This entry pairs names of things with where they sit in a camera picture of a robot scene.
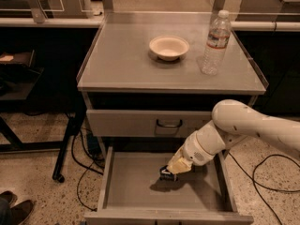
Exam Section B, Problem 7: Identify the black floor cable right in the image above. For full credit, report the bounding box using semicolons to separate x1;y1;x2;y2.
228;152;300;225

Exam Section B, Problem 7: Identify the dark blue rxbar wrapper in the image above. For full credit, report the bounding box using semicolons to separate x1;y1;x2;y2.
159;166;178;182

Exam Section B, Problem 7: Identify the black floor cable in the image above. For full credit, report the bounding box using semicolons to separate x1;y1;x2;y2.
228;152;300;225
70;128;106;212

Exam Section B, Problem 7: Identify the dark shoe left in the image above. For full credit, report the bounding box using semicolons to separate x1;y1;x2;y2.
0;191;17;205

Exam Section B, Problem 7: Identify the closed grey top drawer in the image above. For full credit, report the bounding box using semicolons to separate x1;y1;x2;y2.
86;110;212;138

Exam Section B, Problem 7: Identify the dark shoe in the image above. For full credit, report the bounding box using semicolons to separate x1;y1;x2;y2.
0;191;17;205
10;200;34;225

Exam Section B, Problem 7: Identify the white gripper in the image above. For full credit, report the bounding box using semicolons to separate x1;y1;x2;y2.
167;131;215;174

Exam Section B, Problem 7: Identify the black drawer handle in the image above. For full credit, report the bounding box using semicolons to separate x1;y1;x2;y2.
156;119;183;128

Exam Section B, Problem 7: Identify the dark shoe right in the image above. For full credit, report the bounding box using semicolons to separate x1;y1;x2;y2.
10;200;34;225

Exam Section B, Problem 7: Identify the clear plastic water bottle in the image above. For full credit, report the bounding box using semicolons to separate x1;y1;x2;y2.
202;10;231;75

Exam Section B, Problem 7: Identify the open grey middle drawer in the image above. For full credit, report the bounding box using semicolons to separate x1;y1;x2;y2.
84;148;253;225

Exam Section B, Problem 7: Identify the black table leg frame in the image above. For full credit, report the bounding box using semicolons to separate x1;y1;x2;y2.
0;112;85;183

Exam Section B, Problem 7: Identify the white paper bowl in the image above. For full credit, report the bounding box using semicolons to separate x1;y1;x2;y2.
149;36;189;61

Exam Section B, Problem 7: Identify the grey drawer cabinet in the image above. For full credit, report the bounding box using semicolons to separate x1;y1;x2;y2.
76;10;269;225

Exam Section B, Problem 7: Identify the black floor cable left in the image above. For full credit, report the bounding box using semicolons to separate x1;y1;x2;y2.
70;128;106;212

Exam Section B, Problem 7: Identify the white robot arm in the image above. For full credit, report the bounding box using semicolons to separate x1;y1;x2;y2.
165;99;300;177

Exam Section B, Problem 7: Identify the dark side shelf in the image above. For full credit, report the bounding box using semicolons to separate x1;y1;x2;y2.
0;50;44;101

